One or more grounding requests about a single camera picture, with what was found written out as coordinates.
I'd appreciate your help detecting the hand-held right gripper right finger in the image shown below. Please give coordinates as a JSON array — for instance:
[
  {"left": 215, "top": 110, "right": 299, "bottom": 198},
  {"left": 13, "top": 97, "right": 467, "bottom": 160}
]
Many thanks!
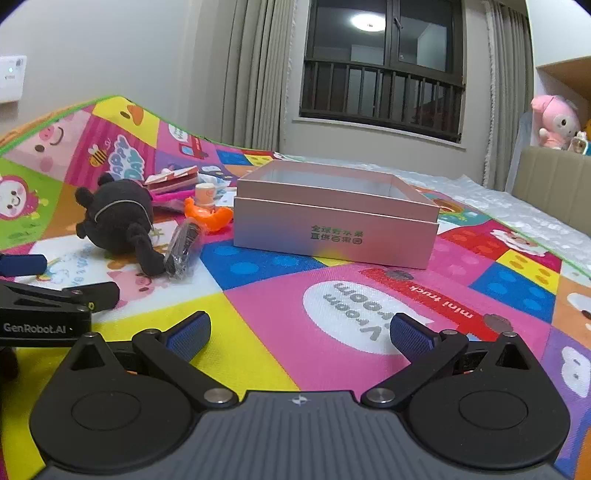
[{"left": 360, "top": 314, "right": 533, "bottom": 410}]

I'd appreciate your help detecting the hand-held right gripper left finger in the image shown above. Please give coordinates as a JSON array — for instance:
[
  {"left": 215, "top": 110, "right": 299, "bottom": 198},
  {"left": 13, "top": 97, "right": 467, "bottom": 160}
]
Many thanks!
[{"left": 60, "top": 310, "right": 238, "bottom": 410}]

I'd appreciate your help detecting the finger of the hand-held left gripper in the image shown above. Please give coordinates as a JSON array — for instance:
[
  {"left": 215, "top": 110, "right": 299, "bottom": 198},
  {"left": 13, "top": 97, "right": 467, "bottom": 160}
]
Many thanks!
[
  {"left": 0, "top": 253, "right": 49, "bottom": 278},
  {"left": 0, "top": 281, "right": 120, "bottom": 311}
]

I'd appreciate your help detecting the black plush toy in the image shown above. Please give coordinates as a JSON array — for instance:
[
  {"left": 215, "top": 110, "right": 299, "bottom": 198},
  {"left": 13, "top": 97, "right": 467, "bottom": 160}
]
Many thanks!
[{"left": 75, "top": 173, "right": 166, "bottom": 277}]

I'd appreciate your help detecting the red and white booklet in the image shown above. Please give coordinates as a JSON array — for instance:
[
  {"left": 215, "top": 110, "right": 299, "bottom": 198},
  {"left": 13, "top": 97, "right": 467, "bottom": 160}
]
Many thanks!
[{"left": 144, "top": 167, "right": 200, "bottom": 195}]

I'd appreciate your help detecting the pink cardboard box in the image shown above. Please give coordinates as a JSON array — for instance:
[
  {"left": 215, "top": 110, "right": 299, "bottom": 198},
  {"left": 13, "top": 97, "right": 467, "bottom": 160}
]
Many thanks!
[{"left": 233, "top": 159, "right": 441, "bottom": 270}]

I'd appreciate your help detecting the black item in plastic bag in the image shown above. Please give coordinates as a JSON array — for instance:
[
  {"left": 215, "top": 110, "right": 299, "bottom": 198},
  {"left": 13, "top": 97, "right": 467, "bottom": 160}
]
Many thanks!
[{"left": 163, "top": 218, "right": 207, "bottom": 281}]

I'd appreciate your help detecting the colourful cartoon play mat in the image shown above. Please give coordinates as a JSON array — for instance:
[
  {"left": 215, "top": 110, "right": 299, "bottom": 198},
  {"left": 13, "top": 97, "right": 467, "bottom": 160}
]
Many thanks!
[{"left": 0, "top": 95, "right": 591, "bottom": 480}]

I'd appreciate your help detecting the orange plastic toy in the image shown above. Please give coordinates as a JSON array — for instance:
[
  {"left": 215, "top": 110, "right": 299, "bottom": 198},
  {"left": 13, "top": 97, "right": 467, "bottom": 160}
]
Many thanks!
[{"left": 184, "top": 198, "right": 235, "bottom": 234}]

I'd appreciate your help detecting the small toy bottle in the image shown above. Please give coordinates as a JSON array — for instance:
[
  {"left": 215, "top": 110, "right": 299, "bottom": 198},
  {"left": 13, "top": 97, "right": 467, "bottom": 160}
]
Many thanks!
[{"left": 195, "top": 182, "right": 218, "bottom": 209}]

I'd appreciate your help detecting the beige padded headboard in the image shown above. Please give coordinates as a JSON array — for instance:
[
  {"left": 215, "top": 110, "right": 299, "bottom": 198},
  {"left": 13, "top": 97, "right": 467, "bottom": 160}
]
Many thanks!
[{"left": 505, "top": 145, "right": 591, "bottom": 217}]

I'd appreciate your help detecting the black window railing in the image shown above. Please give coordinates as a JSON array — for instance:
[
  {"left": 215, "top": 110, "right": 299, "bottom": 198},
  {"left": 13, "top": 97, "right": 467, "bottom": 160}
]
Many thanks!
[{"left": 300, "top": 59, "right": 465, "bottom": 141}]

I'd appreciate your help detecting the pink plush toy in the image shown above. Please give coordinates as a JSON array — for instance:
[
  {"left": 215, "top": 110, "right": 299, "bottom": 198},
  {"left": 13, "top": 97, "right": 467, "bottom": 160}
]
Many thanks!
[{"left": 530, "top": 95, "right": 581, "bottom": 149}]

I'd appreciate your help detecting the beige curtain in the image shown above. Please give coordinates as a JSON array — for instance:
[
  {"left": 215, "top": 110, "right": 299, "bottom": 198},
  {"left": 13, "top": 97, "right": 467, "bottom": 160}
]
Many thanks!
[
  {"left": 482, "top": 0, "right": 536, "bottom": 190},
  {"left": 217, "top": 0, "right": 310, "bottom": 153}
]

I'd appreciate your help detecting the dark window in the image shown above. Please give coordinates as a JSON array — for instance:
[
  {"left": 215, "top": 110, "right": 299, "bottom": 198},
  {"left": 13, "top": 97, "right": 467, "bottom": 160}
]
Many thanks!
[{"left": 299, "top": 0, "right": 466, "bottom": 143}]

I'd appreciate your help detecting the wooden shelf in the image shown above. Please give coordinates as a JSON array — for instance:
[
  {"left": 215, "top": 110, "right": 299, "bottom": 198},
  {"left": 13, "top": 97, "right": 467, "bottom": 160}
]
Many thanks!
[{"left": 536, "top": 55, "right": 591, "bottom": 100}]

